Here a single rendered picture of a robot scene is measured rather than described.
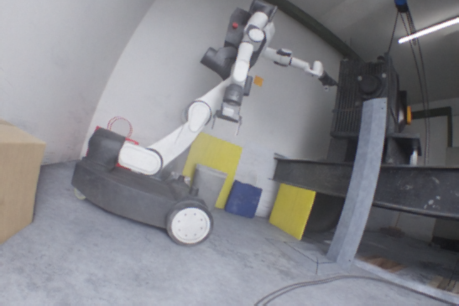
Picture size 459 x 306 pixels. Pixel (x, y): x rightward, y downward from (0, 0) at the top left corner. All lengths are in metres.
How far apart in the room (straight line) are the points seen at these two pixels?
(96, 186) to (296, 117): 2.17
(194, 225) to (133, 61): 1.60
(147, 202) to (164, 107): 1.18
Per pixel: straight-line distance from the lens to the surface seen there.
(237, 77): 0.93
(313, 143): 2.65
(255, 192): 1.94
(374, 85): 1.66
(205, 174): 1.63
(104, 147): 1.03
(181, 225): 0.88
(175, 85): 1.97
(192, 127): 1.01
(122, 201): 0.90
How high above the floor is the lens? 0.37
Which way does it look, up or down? 10 degrees up
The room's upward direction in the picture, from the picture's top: 18 degrees clockwise
